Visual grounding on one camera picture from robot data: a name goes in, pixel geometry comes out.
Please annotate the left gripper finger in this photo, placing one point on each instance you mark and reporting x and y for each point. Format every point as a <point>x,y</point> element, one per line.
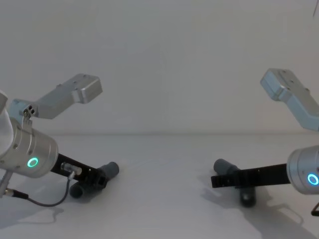
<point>98,180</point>

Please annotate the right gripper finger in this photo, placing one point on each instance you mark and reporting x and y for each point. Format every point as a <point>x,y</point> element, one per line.
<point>224,181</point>

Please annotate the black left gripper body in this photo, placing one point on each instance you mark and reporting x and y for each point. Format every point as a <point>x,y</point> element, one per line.
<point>74,165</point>

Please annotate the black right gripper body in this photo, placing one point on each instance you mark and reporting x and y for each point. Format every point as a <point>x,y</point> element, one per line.
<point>264,175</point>

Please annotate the grey plastic pipe piece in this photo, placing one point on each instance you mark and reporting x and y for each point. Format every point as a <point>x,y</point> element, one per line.
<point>111,169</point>
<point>225,166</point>

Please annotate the white table cloth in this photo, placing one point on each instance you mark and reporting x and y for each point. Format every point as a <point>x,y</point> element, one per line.
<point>159,199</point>

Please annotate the right robot arm with camera bracket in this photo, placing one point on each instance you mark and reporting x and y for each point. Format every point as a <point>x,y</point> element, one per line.
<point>301,171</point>

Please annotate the robot arm with camera bracket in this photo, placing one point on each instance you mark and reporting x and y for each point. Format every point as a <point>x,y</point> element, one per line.
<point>301,171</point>
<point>27,149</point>

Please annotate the left robot arm with camera bracket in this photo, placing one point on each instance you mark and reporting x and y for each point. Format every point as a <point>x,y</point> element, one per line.
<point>27,149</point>

